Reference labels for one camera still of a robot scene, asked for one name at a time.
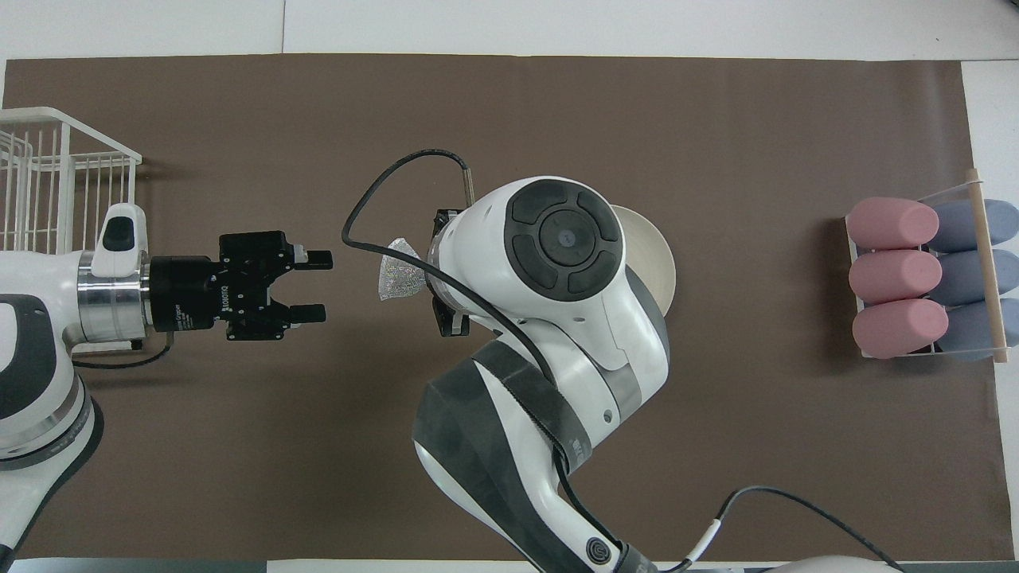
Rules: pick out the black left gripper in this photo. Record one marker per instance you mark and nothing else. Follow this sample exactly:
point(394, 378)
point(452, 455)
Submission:
point(239, 286)

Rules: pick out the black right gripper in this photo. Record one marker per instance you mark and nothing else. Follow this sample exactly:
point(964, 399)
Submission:
point(450, 322)

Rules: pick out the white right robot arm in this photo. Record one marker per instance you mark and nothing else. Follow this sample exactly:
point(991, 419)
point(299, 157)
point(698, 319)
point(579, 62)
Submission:
point(557, 318)

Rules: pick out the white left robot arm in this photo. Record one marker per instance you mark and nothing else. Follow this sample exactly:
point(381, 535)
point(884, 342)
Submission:
point(40, 382)

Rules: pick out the cream round plate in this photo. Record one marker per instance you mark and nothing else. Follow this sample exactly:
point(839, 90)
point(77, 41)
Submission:
point(653, 263)

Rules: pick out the brown table mat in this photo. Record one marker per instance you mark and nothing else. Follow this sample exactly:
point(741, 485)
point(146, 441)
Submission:
point(756, 446)

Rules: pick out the pink plastic cup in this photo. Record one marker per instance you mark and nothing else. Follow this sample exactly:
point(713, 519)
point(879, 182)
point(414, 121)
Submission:
point(896, 276)
point(899, 328)
point(892, 223)

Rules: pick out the blue plastic cup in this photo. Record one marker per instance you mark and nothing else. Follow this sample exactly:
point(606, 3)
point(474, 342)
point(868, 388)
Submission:
point(959, 227)
point(963, 278)
point(967, 330)

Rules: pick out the cup rack with wooden bar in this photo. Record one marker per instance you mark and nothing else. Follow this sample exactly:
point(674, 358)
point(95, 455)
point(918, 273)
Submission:
point(987, 270)

